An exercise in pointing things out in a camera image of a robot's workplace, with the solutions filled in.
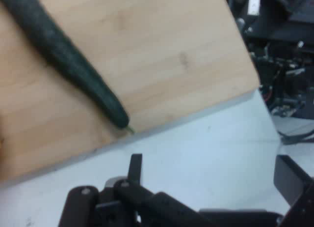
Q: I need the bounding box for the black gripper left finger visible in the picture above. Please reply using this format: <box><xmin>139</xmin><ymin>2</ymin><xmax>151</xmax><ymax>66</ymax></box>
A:
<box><xmin>58</xmin><ymin>153</ymin><xmax>211</xmax><ymax>227</ymax></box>

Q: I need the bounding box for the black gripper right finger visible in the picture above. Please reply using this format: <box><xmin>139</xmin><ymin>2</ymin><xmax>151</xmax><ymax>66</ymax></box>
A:
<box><xmin>273</xmin><ymin>154</ymin><xmax>314</xmax><ymax>227</ymax></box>

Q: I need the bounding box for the black equipment clutter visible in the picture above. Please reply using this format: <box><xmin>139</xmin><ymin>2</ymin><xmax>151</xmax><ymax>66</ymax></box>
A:
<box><xmin>224</xmin><ymin>0</ymin><xmax>314</xmax><ymax>145</ymax></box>

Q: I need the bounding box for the bamboo cutting board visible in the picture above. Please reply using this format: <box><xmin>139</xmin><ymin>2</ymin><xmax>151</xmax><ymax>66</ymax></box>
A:
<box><xmin>0</xmin><ymin>0</ymin><xmax>261</xmax><ymax>186</ymax></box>

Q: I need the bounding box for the long dark green cucumber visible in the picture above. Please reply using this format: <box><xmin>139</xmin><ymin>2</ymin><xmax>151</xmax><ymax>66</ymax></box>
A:
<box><xmin>0</xmin><ymin>0</ymin><xmax>135</xmax><ymax>134</ymax></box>

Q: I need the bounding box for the white paper tag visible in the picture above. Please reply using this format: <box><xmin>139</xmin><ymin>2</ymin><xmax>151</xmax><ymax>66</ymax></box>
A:
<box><xmin>247</xmin><ymin>0</ymin><xmax>261</xmax><ymax>16</ymax></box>

